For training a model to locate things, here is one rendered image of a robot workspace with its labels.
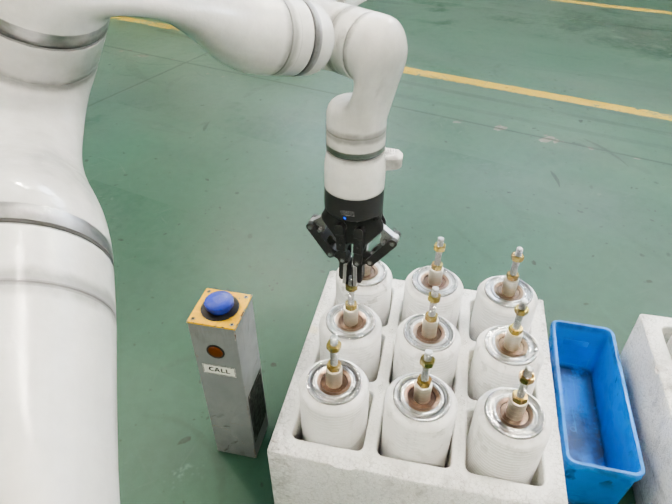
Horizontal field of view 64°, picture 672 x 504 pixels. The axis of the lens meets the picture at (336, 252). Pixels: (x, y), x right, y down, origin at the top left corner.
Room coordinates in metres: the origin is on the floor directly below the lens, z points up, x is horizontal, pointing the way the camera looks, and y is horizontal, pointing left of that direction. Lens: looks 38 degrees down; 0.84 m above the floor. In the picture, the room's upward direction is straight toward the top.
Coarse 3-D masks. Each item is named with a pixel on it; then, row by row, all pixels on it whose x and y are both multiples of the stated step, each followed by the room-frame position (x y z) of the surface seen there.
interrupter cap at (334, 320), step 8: (344, 304) 0.61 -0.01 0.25; (360, 304) 0.61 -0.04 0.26; (328, 312) 0.60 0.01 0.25; (336, 312) 0.60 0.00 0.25; (360, 312) 0.60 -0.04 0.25; (368, 312) 0.60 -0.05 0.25; (328, 320) 0.58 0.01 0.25; (336, 320) 0.58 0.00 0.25; (360, 320) 0.58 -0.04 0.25; (368, 320) 0.58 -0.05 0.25; (328, 328) 0.56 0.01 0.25; (336, 328) 0.56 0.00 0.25; (344, 328) 0.57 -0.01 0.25; (352, 328) 0.57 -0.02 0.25; (360, 328) 0.56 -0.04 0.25; (368, 328) 0.56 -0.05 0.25; (344, 336) 0.55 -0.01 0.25; (352, 336) 0.55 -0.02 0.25; (360, 336) 0.55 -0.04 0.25
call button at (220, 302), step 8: (208, 296) 0.55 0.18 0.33; (216, 296) 0.55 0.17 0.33; (224, 296) 0.55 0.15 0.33; (232, 296) 0.55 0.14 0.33; (208, 304) 0.54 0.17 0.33; (216, 304) 0.54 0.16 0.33; (224, 304) 0.54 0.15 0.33; (232, 304) 0.54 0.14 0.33; (216, 312) 0.53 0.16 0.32; (224, 312) 0.53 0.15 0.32
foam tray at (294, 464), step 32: (544, 320) 0.65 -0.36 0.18; (384, 352) 0.58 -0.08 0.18; (544, 352) 0.58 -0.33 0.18; (384, 384) 0.52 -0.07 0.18; (544, 384) 0.52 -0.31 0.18; (288, 416) 0.46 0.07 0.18; (288, 448) 0.41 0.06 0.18; (320, 448) 0.41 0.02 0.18; (288, 480) 0.40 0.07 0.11; (320, 480) 0.39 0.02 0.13; (352, 480) 0.38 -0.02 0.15; (384, 480) 0.37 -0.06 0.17; (416, 480) 0.37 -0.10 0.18; (448, 480) 0.37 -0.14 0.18; (480, 480) 0.37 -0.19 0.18; (544, 480) 0.37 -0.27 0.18
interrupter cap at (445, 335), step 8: (408, 320) 0.58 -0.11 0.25; (416, 320) 0.58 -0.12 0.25; (440, 320) 0.58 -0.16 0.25; (408, 328) 0.56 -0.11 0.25; (416, 328) 0.57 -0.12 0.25; (440, 328) 0.56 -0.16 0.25; (448, 328) 0.56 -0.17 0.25; (408, 336) 0.55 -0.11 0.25; (416, 336) 0.55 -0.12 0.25; (440, 336) 0.55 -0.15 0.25; (448, 336) 0.55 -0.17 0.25; (416, 344) 0.53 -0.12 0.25; (424, 344) 0.53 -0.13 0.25; (432, 344) 0.53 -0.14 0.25; (440, 344) 0.53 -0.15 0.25; (448, 344) 0.53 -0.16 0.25
